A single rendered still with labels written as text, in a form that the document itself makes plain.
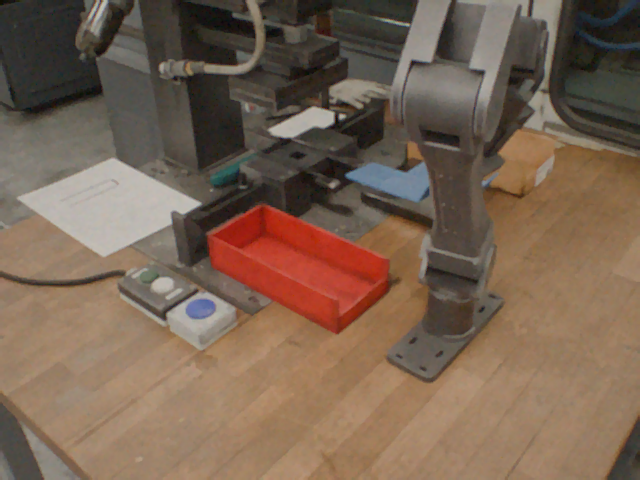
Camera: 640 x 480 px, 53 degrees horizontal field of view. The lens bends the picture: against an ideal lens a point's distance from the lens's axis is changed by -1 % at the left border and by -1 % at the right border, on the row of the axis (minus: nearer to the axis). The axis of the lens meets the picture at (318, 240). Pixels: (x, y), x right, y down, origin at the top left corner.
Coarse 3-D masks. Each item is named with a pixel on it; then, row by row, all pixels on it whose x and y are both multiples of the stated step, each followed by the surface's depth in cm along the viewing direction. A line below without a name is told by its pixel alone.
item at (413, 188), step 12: (360, 168) 105; (372, 168) 105; (384, 168) 105; (372, 180) 101; (384, 180) 101; (396, 180) 101; (408, 180) 101; (420, 180) 101; (408, 192) 97; (420, 192) 97
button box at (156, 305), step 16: (0, 272) 99; (112, 272) 97; (128, 272) 95; (160, 272) 94; (128, 288) 91; (144, 288) 91; (176, 288) 91; (192, 288) 91; (144, 304) 90; (160, 304) 88; (176, 304) 89; (160, 320) 89
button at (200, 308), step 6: (198, 300) 87; (204, 300) 87; (210, 300) 87; (186, 306) 87; (192, 306) 86; (198, 306) 86; (204, 306) 86; (210, 306) 86; (186, 312) 86; (192, 312) 85; (198, 312) 85; (204, 312) 85; (210, 312) 86; (198, 318) 85
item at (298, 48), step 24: (216, 24) 114; (240, 24) 114; (264, 24) 110; (288, 24) 99; (240, 48) 106; (288, 48) 99; (312, 48) 99; (336, 48) 102; (264, 72) 102; (288, 72) 100; (312, 72) 102; (336, 72) 106; (240, 96) 101; (264, 96) 98; (288, 96) 99
